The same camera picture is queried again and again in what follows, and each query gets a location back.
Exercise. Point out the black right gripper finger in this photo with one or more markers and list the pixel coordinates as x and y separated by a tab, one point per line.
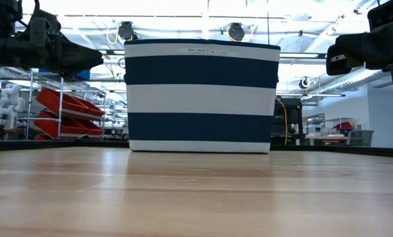
374	46

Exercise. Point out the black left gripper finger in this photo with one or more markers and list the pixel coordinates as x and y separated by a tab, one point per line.
77	57

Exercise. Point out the navy white striped fabric basket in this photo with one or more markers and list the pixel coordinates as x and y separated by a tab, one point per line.
199	98

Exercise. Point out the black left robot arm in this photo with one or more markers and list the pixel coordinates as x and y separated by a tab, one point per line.
2	49

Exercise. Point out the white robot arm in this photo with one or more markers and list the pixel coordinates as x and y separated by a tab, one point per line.
8	98

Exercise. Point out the blue plastic bin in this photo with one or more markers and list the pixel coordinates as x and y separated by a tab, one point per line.
83	75

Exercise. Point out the metal shelf rack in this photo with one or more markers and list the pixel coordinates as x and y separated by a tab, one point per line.
62	98

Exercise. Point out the red plastic bin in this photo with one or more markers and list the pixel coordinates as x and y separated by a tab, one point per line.
61	100
74	126

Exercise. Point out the black ceiling fixture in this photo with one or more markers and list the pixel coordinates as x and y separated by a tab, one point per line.
236	31
126	30

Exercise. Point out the small red bin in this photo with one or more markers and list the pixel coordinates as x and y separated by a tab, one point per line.
342	125

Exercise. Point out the grey chair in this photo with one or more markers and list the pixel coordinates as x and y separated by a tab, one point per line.
360	137

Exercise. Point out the tan horizontal rod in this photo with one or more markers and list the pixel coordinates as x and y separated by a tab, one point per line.
8	130

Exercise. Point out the long light desk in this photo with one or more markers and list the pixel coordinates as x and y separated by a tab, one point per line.
324	138

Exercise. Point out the black machine cabinet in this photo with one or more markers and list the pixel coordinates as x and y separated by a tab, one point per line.
293	115

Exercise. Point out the black metal table frame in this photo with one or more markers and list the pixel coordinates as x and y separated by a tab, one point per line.
51	145

